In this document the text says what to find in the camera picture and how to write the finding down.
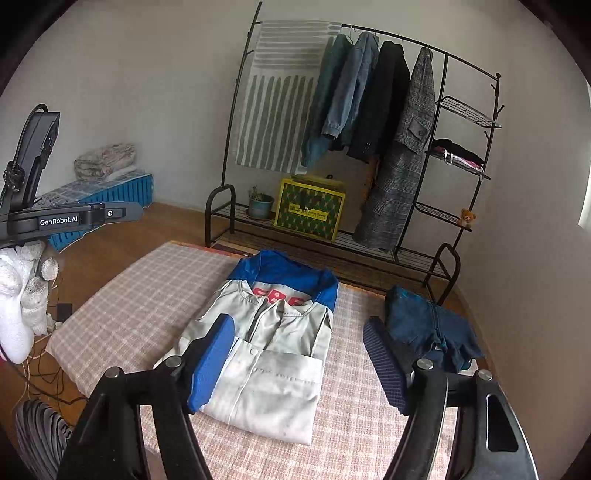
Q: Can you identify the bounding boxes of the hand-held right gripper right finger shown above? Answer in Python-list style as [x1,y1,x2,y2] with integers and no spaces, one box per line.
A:
[362,316,541,480]

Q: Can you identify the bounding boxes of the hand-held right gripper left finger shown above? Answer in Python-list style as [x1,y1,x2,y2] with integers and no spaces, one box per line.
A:
[56,314,235,480]

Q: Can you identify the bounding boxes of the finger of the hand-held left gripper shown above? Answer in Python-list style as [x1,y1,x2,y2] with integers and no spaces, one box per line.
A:
[88,202,145,227]

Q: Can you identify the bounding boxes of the white and blue jacket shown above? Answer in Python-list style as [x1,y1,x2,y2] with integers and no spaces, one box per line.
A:
[152,249,340,446]

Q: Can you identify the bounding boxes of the folded navy clothes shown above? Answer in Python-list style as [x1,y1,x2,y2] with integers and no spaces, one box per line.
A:
[383,284,485,374]

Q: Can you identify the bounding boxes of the black metal clothes rack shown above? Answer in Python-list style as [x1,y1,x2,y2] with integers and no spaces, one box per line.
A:
[204,2,504,308]

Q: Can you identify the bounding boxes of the stack of folded clothes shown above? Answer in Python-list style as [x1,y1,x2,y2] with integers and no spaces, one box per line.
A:
[431,137,485,169]

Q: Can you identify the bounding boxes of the person's left hand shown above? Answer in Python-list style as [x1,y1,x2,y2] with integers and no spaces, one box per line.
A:
[0,240,61,365]

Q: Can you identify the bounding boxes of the blue slatted crate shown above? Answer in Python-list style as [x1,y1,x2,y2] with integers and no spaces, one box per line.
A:
[32,173,154,252]

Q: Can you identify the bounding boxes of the bundled patterned cloth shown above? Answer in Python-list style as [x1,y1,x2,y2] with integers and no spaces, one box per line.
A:
[74,143,139,181]

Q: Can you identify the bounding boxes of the pink plaid blanket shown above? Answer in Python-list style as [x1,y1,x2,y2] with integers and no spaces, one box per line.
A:
[45,240,467,480]

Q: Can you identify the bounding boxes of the small potted plant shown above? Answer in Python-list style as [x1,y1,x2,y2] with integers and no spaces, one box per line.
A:
[247,185,275,220]

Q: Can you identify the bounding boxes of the grey plaid coat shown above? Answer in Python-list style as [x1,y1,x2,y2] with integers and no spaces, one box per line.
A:
[353,46,437,252]

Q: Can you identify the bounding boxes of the yellow and green box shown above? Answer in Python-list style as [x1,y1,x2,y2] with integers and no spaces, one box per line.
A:
[274,174,347,243]

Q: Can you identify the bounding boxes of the person's striped trousers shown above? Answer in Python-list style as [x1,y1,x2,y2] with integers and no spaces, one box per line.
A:
[13,399,75,480]

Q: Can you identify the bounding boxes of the teal denim jacket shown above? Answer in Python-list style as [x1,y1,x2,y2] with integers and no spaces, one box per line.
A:
[301,33,354,171]

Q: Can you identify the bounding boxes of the window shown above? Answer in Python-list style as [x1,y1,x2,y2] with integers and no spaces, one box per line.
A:
[577,182,591,229]

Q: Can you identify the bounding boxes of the black coat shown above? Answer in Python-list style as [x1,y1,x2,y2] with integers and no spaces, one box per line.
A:
[344,41,411,161]

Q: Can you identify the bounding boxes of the blue denim jacket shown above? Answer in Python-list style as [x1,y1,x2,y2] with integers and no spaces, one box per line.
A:
[321,31,380,139]

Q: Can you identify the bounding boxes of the floor cables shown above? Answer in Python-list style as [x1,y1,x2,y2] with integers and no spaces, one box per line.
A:
[21,272,88,407]

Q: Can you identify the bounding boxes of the green striped wall hanging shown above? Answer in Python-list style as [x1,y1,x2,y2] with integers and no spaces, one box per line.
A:
[235,19,342,172]

